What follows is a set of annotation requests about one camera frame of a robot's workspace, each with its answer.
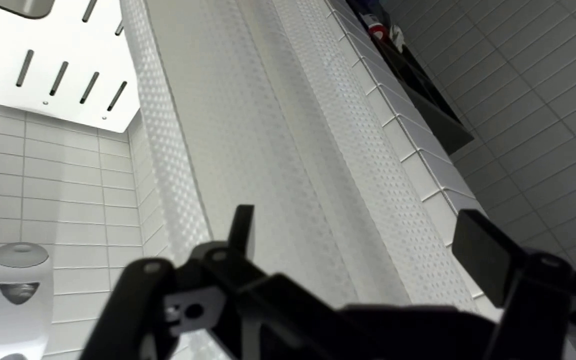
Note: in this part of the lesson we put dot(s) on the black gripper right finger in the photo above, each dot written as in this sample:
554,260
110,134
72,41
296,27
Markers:
540,313

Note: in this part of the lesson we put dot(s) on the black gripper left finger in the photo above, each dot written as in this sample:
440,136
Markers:
140,313

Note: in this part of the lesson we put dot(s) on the white shower curtain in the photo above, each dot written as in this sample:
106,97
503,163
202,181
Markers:
269,133

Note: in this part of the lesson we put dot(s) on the dark countertop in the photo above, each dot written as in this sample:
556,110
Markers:
429,101

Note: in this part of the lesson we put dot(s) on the white slotted panel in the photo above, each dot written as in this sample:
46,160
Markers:
69,41

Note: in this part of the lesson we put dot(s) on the red blue toiletry item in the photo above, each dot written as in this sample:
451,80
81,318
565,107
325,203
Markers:
376,30

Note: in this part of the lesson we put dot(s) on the white wall soap dispenser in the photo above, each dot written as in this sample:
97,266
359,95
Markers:
14,327

